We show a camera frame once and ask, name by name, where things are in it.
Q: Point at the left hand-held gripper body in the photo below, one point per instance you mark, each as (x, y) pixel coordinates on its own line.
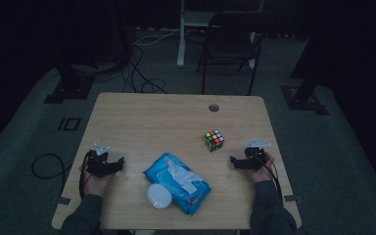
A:
(98, 164)

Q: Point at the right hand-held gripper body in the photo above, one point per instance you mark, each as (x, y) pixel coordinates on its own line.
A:
(255, 160)

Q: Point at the colourful puzzle cube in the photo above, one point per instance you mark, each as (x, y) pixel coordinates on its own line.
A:
(214, 140)

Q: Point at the blue wet wipes pack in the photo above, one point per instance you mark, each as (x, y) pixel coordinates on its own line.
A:
(194, 196)

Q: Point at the white wet wipe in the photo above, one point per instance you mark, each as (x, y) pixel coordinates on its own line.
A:
(182, 174)

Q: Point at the person's right hand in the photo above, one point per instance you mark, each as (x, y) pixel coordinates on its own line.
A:
(263, 175)

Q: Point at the person's left hand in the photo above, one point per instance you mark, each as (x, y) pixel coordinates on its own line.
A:
(96, 186)

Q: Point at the grey tape piece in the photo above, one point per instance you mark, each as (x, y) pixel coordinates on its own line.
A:
(292, 198)
(64, 201)

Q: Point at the grey table grommet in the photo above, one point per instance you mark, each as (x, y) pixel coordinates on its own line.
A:
(213, 108)

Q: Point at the black stand base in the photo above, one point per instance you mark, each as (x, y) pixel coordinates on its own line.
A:
(303, 98)
(70, 88)

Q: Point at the black folding chair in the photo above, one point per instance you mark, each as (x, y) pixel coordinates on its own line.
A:
(230, 47)

